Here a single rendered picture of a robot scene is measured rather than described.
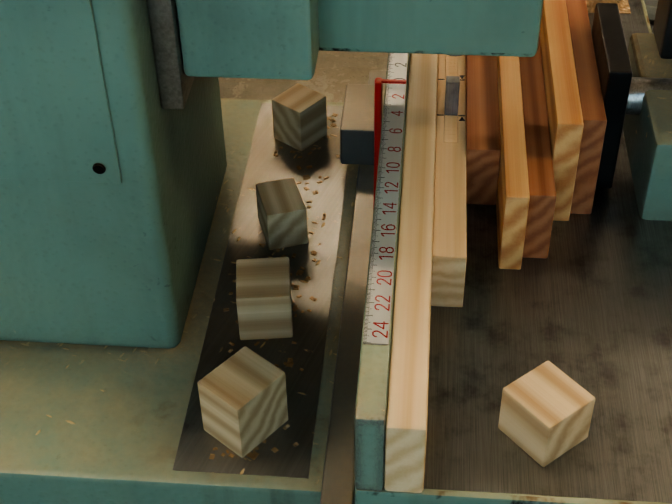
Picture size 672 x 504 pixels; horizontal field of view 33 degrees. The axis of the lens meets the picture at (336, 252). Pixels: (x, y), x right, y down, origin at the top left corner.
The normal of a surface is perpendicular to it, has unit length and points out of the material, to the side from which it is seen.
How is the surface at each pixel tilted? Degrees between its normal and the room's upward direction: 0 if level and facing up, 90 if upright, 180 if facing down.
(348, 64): 0
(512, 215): 90
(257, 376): 0
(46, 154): 90
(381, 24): 90
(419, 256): 0
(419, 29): 90
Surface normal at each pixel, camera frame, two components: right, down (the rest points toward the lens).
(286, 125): -0.64, 0.50
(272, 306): 0.06, 0.65
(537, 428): -0.80, 0.40
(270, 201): -0.01, -0.76
